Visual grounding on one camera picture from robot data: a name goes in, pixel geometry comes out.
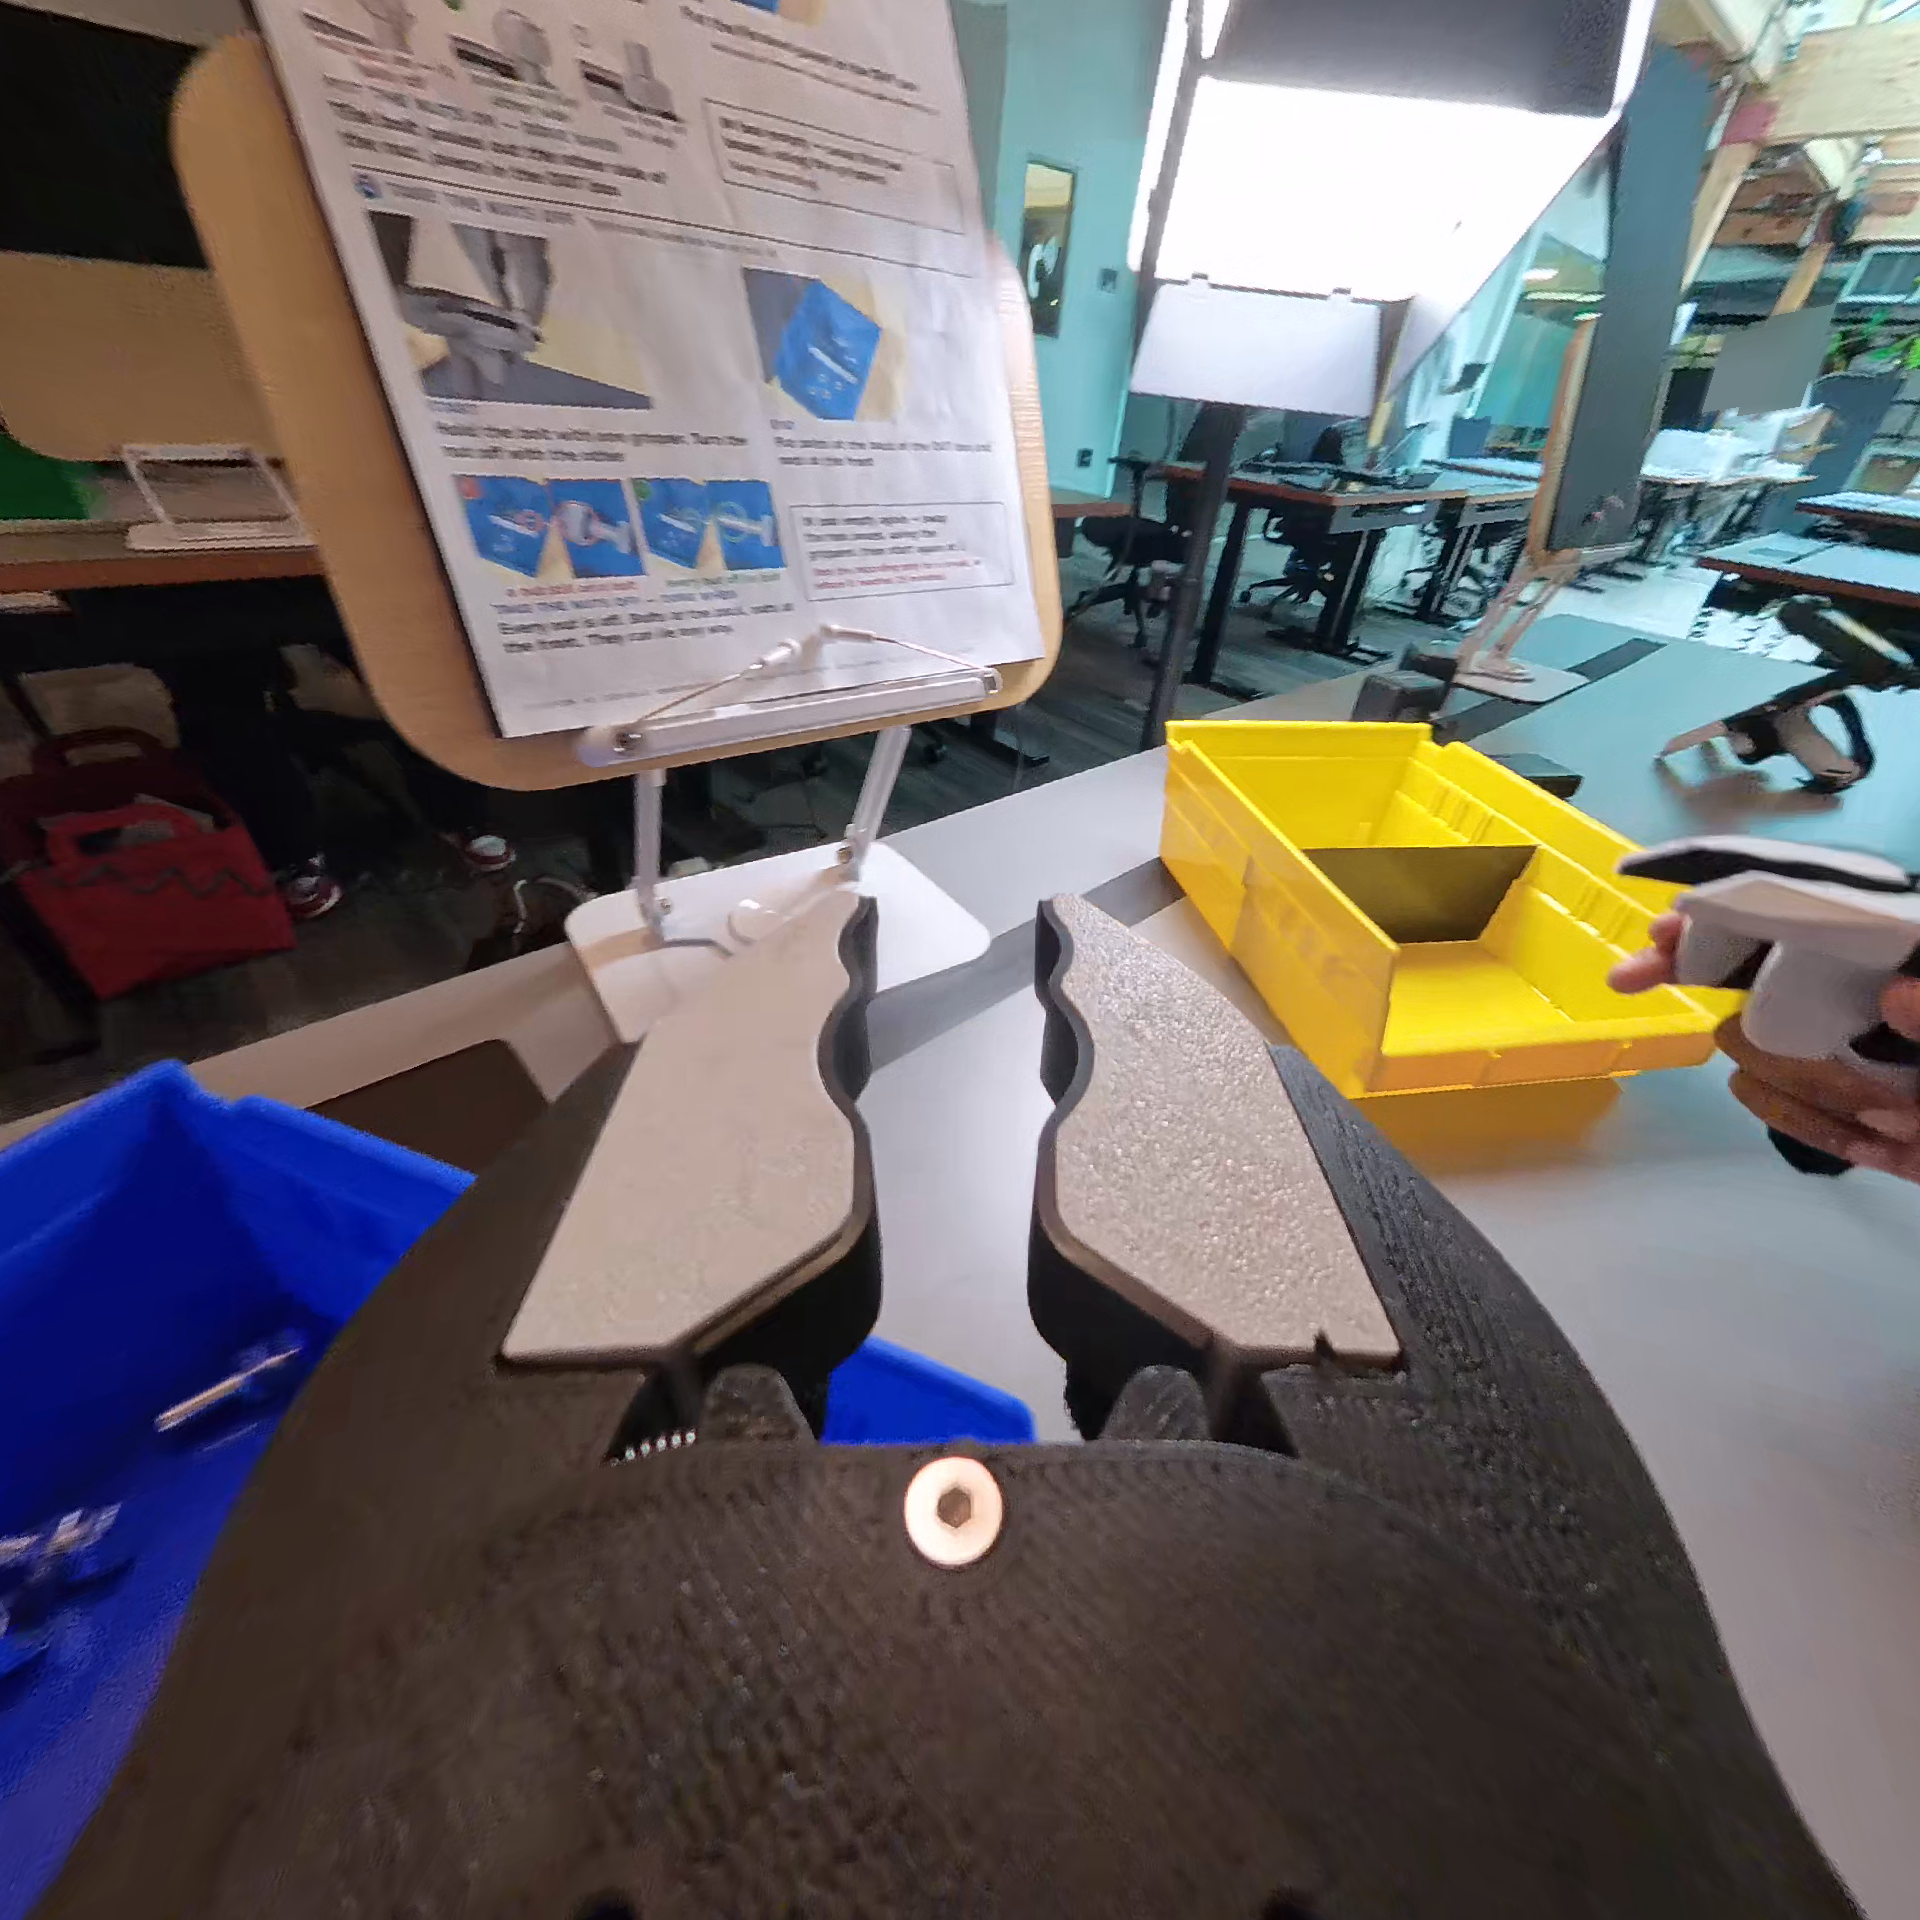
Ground grey bin divider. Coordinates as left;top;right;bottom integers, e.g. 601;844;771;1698
1303;844;1539;946

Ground wooden document stand white base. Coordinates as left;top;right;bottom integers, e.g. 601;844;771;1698
170;0;1066;1048

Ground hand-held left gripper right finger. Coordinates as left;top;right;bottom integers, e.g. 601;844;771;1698
1030;892;1409;1379

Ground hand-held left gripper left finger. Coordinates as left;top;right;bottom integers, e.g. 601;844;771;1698
499;892;887;1370

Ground blue plastic bin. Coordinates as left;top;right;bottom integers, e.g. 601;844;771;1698
0;1057;1039;1920

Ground steel hex bolt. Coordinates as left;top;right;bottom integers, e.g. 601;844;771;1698
0;1499;127;1643
159;1333;308;1434

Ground green plastic bin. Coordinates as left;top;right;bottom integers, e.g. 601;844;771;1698
0;428;99;520

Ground black phone mount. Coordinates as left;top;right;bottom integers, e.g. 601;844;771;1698
1658;597;1920;794

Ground yellow plastic bin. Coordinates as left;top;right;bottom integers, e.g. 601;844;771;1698
1161;720;1748;1104

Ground studio light panel on stand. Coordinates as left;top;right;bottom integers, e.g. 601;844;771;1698
1124;0;1659;753

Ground person's right hand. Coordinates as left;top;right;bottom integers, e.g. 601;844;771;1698
1607;913;1920;1186

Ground black office chair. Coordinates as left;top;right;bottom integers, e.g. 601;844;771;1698
1067;457;1186;648
1249;428;1360;609

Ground red storage bin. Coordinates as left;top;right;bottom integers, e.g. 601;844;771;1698
0;726;298;1004

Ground dark top desk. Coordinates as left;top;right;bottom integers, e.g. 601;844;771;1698
1703;532;1920;617
1140;457;1539;670

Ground wooden top desk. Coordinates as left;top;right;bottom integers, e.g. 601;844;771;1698
0;516;348;707

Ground grey door with dark window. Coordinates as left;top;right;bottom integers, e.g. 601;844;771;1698
1001;90;1121;497

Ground printed instruction sheet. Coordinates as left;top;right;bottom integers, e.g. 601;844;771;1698
247;0;1048;740

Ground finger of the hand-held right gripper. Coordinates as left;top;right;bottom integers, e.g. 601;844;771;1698
1620;833;1920;902
1671;880;1920;994

